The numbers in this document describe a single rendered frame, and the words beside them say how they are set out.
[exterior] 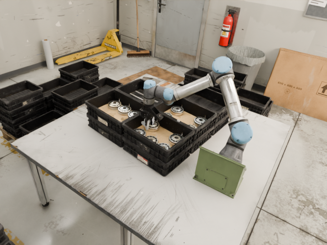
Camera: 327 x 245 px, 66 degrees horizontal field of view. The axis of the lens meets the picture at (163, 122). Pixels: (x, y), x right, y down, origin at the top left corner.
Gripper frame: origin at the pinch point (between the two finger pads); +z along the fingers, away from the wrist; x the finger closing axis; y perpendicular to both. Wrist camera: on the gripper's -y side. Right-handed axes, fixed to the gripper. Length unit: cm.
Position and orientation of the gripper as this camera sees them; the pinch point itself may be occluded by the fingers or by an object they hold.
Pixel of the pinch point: (149, 127)
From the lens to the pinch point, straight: 180.4
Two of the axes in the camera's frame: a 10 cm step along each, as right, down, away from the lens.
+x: -5.9, 4.2, -6.9
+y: -8.0, -3.9, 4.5
